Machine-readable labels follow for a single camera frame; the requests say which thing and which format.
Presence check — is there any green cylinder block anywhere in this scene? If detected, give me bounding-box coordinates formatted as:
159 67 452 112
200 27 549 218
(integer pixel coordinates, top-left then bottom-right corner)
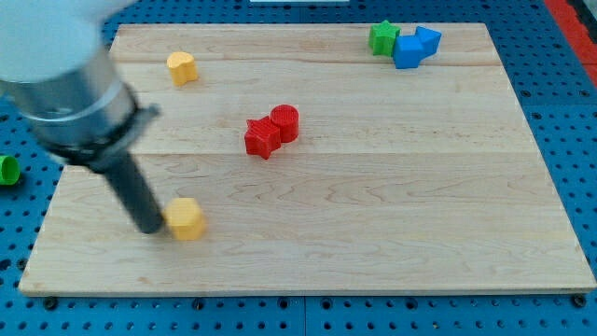
0 155 21 186

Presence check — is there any yellow hexagon block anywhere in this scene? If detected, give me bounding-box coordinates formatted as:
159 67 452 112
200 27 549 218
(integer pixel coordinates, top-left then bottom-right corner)
163 198 207 241

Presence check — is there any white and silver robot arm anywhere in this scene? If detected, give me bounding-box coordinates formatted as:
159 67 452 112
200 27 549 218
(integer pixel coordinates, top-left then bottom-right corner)
1 0 164 233

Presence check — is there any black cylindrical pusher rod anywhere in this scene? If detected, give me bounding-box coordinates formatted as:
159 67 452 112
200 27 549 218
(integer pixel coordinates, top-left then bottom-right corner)
104 152 164 234

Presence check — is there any green star block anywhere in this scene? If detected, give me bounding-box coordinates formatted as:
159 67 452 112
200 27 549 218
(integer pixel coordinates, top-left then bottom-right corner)
368 20 401 57

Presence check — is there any red star block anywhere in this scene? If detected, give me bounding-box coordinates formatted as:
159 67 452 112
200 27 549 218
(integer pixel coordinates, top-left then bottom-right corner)
244 116 281 160

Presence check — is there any wooden board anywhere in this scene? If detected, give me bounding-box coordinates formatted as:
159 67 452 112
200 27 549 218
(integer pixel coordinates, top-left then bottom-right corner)
20 23 596 297

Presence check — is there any blue cube block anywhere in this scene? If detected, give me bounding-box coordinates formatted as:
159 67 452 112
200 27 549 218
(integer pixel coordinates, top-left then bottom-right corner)
393 35 426 69

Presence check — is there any red cylinder block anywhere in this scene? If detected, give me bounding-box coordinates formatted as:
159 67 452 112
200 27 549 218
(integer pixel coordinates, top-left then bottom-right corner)
270 105 299 143

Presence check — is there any yellow heart block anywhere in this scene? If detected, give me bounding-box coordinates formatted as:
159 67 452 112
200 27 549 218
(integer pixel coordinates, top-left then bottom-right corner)
166 51 199 87

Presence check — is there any blue triangle block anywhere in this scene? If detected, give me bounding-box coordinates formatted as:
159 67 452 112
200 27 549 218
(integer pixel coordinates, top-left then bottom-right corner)
415 26 442 57

